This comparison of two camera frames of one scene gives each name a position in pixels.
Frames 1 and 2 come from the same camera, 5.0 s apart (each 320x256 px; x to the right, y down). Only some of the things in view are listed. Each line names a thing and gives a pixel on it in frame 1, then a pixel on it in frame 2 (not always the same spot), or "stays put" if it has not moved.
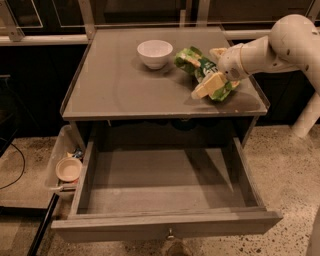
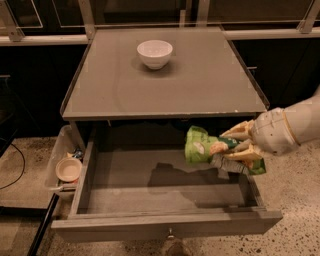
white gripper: x=230 y=63 → x=270 y=131
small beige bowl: x=68 y=169 stays put
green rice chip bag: x=193 y=61 → x=199 y=146
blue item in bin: x=78 y=153 stays put
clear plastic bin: x=66 y=164 stays put
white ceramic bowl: x=155 y=53 stays put
